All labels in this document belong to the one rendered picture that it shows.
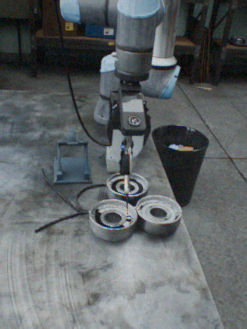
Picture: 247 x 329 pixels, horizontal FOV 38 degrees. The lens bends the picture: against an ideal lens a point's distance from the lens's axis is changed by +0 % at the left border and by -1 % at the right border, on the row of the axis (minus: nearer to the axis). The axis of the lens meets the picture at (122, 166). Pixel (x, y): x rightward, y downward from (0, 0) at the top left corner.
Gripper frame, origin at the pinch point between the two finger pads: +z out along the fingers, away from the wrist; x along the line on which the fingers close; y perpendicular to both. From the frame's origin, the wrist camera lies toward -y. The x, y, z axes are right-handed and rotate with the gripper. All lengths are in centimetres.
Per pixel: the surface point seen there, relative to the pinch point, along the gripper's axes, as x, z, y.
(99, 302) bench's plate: 8.0, 13.3, -27.3
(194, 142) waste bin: -68, 58, 118
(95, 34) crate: -27, 43, 348
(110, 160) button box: 0.8, 9.2, 15.3
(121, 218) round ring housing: 1.2, 10.7, -7.5
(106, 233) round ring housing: 5.1, 10.5, -12.4
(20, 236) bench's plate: 23.2, 13.3, -9.1
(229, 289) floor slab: -64, 93, 35
